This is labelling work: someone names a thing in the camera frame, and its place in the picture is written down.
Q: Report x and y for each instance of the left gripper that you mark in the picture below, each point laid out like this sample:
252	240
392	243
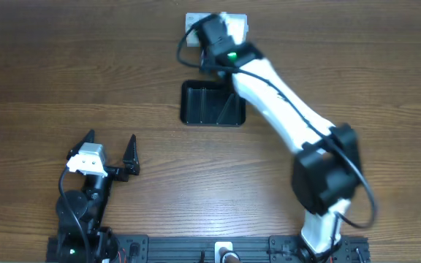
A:
117	174

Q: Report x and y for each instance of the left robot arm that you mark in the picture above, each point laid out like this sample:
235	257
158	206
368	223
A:
93	197

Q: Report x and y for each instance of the black tray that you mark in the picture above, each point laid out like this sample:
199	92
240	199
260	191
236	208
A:
212	109

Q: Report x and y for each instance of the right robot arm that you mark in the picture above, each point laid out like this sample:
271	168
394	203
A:
265	106

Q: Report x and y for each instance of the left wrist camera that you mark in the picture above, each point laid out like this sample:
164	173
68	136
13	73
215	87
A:
86	159

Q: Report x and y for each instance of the clear test tube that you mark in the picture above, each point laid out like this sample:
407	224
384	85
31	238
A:
227	108
203	106

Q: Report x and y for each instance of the white test tube rack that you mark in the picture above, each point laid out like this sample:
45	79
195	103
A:
190	18

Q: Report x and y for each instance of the mounting rail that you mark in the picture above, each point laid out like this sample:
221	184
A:
181	250

